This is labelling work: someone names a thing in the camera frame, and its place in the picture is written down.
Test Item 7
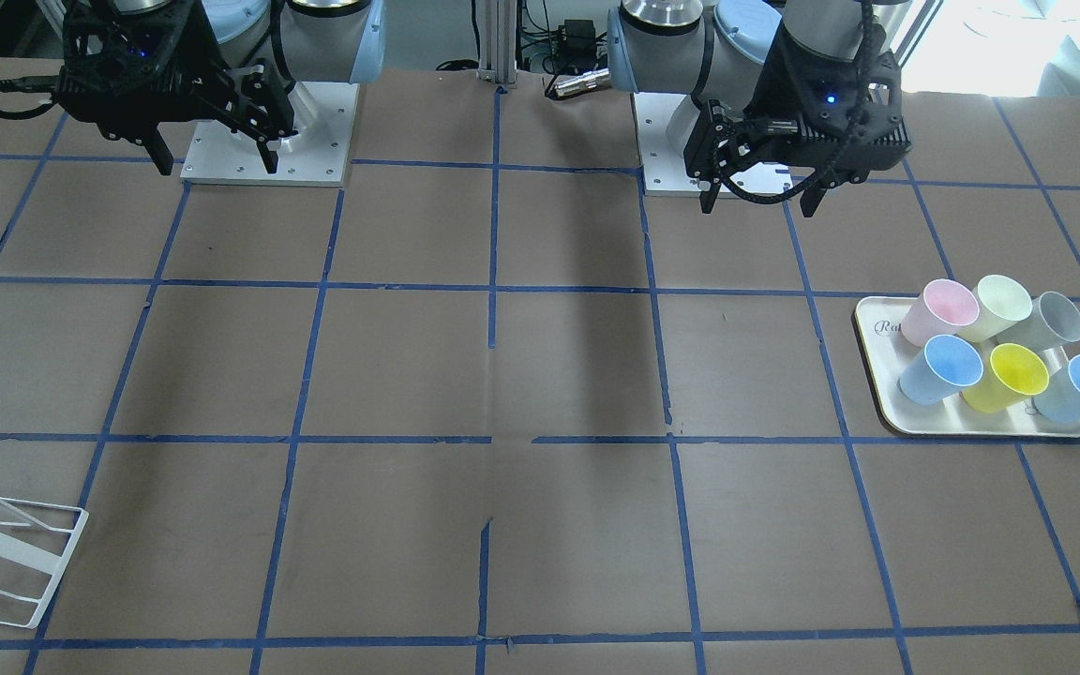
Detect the cream plastic tray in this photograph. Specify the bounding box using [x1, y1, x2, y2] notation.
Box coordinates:
[854, 296, 1080, 438]

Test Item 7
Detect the aluminium frame post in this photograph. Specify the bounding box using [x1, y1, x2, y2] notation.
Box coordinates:
[472, 0, 521, 89]

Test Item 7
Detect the light blue plastic cup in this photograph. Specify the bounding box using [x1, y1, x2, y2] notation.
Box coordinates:
[897, 335, 984, 406]

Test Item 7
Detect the grey plastic cup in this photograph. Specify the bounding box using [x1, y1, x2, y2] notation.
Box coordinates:
[995, 291, 1080, 352]

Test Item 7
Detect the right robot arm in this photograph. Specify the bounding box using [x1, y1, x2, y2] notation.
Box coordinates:
[52, 1, 384, 187]

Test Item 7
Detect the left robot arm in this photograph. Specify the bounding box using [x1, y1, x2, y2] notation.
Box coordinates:
[607, 1, 913, 218]

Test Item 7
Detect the yellow plastic cup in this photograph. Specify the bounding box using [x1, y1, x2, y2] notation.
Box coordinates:
[960, 343, 1051, 414]

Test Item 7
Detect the pale green plastic cup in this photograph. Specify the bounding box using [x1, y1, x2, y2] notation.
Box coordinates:
[956, 274, 1032, 343]

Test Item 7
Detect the pink plastic cup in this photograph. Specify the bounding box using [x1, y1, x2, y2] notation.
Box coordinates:
[900, 278, 981, 348]

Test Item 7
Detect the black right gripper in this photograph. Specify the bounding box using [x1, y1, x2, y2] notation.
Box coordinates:
[54, 1, 294, 176]

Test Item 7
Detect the silver metal cylinder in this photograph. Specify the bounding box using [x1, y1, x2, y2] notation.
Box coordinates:
[545, 67, 611, 102]

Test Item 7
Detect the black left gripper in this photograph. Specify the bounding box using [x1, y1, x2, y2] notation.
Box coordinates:
[684, 24, 912, 218]

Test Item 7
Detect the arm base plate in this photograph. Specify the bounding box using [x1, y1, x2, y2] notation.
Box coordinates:
[180, 81, 361, 188]
[632, 92, 794, 199]

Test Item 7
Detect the white wire dish rack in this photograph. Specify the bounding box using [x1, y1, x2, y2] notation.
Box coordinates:
[0, 496, 89, 629]

